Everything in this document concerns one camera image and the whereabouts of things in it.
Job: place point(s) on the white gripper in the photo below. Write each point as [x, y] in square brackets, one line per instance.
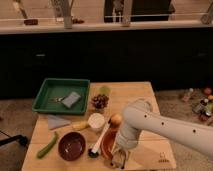
[119, 157]

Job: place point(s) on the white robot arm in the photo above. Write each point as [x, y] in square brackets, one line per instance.
[138, 116]

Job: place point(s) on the orange brown bowl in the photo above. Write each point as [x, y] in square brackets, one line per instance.
[107, 144]

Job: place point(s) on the dark red bowl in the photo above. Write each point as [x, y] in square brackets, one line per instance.
[71, 146]

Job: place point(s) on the orange peach fruit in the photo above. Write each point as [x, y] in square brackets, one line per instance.
[115, 120]

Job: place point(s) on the white cup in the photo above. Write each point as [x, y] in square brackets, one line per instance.
[96, 121]

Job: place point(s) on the yellow banana piece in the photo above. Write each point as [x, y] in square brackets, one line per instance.
[77, 126]

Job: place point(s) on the bunch of purple grapes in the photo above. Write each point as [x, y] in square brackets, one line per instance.
[100, 101]

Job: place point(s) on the green cucumber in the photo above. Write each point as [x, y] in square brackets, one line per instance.
[41, 153]

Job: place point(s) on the grey cloth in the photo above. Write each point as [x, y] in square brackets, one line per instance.
[56, 122]

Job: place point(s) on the small metal tool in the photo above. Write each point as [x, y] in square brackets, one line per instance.
[57, 99]

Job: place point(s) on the bottle on floor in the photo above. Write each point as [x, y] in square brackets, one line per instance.
[187, 95]

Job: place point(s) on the green plastic tray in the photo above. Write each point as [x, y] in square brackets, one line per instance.
[60, 87]

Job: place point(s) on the pile of floor items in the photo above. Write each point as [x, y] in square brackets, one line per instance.
[204, 109]

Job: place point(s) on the black chair base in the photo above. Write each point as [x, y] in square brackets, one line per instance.
[22, 140]

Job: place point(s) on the white shelf ledge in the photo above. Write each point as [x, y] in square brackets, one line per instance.
[20, 28]

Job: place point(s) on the white handled ladle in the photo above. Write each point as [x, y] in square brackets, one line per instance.
[93, 152]

